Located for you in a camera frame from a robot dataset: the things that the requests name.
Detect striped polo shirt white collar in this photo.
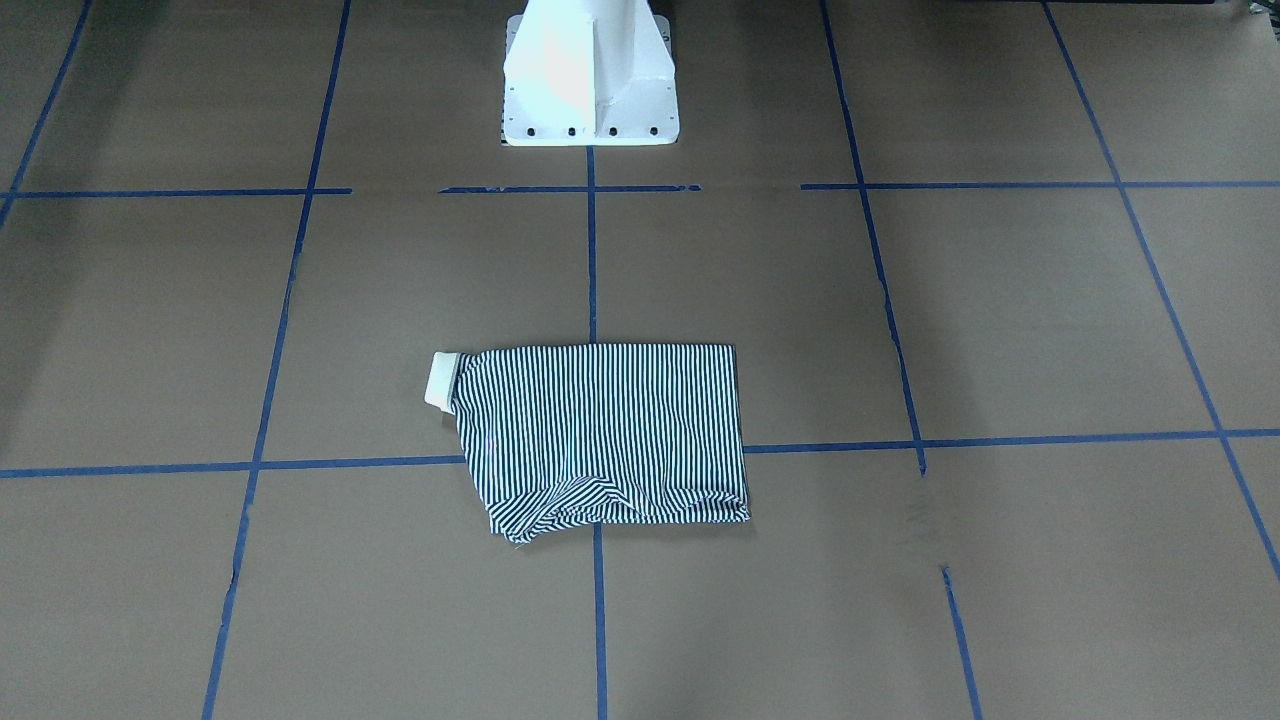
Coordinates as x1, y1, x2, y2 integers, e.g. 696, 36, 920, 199
424, 343, 753, 544

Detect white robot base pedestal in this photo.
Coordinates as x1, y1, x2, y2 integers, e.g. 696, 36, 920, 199
500, 1, 681, 147

